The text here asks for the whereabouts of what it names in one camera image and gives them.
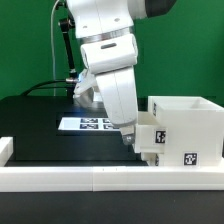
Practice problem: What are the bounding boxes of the white fence frame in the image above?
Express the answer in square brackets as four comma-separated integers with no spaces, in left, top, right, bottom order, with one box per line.
[0,137,224,192]

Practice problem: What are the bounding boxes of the black cables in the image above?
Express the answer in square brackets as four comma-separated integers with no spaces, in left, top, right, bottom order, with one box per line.
[20,79,80,98]

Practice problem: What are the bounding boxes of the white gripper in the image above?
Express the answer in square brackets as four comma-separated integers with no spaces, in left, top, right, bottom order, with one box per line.
[96,67,138,145]

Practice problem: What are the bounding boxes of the marker tag sheet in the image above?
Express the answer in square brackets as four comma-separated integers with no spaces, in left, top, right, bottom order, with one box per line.
[58,117,117,131]

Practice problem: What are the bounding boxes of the white front drawer tray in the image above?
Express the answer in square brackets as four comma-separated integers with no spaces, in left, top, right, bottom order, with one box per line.
[141,153,159,166]

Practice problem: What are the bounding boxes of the white drawer tray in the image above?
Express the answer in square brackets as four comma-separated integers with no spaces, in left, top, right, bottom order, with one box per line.
[141,153,159,166]
[134,112,167,153]

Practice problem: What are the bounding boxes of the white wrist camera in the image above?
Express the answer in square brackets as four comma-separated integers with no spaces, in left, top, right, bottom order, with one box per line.
[80,34,138,74]

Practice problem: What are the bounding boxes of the grey thin cable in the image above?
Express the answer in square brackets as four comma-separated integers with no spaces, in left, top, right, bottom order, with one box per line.
[50,0,64,97]

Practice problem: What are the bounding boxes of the white drawer housing box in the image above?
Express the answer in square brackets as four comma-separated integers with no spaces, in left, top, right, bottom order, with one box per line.
[148,96,224,167]

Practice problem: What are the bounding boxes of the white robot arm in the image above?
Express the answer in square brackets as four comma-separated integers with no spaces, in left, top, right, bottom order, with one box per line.
[66,0,177,145]

